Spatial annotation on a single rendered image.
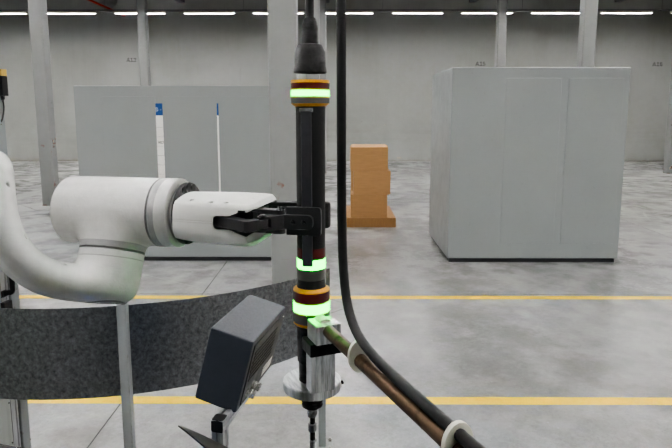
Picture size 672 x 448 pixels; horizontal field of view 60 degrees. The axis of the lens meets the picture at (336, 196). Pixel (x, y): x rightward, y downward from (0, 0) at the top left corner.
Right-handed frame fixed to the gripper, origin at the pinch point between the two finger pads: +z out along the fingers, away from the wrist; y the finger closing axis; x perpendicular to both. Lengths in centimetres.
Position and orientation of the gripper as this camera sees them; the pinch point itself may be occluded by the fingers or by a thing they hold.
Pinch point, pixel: (309, 217)
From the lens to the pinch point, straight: 67.3
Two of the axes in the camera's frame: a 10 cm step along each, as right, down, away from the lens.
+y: -2.1, 1.4, -9.7
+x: 0.0, -9.9, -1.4
